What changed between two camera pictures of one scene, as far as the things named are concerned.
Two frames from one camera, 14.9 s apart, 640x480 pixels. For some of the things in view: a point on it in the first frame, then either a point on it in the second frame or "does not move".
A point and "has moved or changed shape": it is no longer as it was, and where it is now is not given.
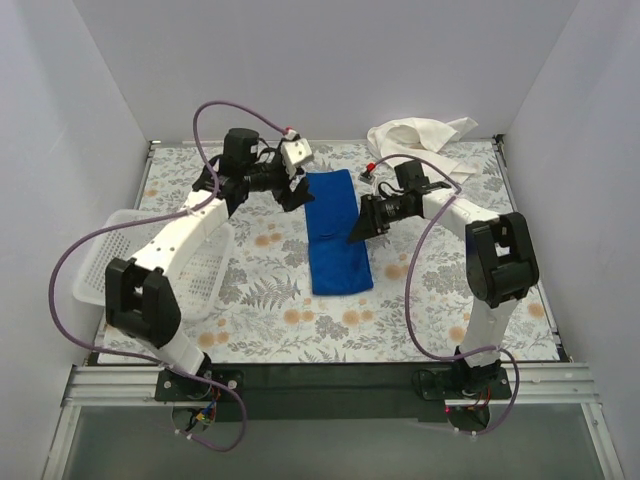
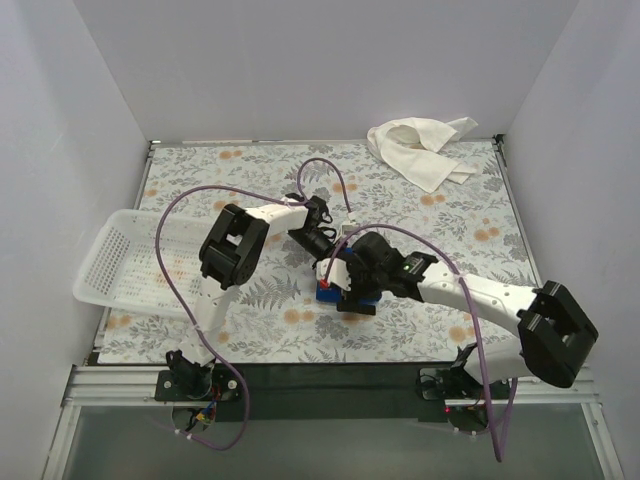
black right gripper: x=371 y=216 → x=357 y=305
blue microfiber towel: x=337 y=264 has moved or changed shape
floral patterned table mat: x=421 y=311 does not move
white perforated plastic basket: x=196 y=274 does not move
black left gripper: x=286 y=185 → x=329 y=245
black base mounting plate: x=332 y=395 does not move
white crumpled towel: x=412 y=141 does not move
